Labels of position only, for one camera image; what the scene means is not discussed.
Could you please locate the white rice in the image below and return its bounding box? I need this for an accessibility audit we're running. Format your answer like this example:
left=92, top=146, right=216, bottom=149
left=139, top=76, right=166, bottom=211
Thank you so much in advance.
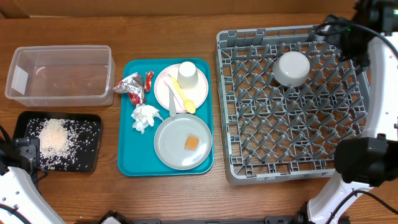
left=25, top=118, right=101, bottom=172

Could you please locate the grey bowl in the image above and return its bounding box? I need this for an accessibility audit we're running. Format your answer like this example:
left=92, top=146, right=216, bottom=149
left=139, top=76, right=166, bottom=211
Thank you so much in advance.
left=272, top=52, right=310, bottom=87

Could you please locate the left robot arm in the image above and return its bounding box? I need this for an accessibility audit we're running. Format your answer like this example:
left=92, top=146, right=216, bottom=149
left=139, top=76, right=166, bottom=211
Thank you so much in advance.
left=1, top=128, right=64, bottom=223

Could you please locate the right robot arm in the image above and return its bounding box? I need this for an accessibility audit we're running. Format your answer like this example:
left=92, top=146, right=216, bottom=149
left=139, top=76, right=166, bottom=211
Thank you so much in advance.
left=292, top=0, right=397, bottom=223

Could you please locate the black waste tray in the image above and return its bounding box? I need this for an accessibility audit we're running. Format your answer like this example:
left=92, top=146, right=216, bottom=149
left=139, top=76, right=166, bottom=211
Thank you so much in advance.
left=13, top=111, right=103, bottom=172

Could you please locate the grey dishwasher rack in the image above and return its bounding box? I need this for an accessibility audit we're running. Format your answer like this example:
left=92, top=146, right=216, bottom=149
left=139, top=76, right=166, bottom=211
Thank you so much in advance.
left=215, top=26, right=370, bottom=185

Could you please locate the clear plastic bin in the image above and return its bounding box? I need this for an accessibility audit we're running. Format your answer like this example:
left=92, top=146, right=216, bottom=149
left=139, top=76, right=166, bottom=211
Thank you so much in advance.
left=5, top=45, right=116, bottom=107

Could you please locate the crumpled white napkin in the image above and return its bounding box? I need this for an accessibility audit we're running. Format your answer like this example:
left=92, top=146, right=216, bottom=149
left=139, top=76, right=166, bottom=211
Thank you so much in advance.
left=131, top=104, right=163, bottom=134

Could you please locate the crumpled silver foil wrapper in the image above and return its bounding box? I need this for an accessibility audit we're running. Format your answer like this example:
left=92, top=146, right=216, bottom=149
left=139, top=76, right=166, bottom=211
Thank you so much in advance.
left=113, top=72, right=146, bottom=105

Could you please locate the teal serving tray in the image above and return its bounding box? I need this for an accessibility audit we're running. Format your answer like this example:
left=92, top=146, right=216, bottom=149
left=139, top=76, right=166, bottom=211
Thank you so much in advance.
left=118, top=58, right=214, bottom=177

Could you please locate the red sauce packet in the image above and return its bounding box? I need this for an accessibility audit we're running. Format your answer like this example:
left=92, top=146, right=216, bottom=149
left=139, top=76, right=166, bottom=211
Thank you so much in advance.
left=144, top=71, right=154, bottom=93

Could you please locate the grey plate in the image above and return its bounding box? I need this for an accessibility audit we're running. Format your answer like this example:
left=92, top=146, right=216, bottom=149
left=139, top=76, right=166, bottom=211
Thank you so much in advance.
left=154, top=114, right=213, bottom=170

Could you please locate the orange food cube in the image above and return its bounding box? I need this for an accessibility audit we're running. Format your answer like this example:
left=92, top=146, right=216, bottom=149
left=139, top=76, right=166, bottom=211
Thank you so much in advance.
left=184, top=135, right=200, bottom=151

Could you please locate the yellow plastic spoon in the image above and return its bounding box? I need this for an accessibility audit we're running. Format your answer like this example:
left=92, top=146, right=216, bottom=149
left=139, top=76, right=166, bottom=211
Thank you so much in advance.
left=170, top=77, right=196, bottom=114

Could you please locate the white paper cup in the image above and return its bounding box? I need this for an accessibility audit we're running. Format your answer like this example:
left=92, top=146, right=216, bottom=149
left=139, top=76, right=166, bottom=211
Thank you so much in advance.
left=177, top=62, right=198, bottom=89

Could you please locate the pink plate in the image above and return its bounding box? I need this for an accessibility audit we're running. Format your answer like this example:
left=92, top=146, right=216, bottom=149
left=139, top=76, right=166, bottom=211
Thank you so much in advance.
left=153, top=63, right=209, bottom=113

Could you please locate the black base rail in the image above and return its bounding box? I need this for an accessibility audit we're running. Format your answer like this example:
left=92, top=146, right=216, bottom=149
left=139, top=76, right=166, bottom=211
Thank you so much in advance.
left=74, top=210, right=351, bottom=224

